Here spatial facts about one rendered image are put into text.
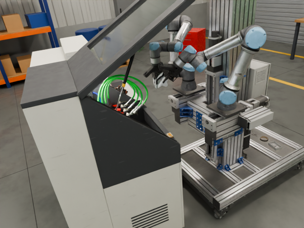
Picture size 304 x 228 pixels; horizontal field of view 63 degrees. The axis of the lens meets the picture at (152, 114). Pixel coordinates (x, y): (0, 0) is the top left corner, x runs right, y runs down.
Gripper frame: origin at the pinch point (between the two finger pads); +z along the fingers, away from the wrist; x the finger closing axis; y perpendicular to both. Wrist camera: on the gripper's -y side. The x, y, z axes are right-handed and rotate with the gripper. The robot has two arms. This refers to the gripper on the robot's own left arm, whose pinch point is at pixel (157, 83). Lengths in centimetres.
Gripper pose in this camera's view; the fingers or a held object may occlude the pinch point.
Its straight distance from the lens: 182.0
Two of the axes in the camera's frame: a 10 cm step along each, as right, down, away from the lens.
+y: 7.5, 4.0, 5.3
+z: -6.4, 6.5, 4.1
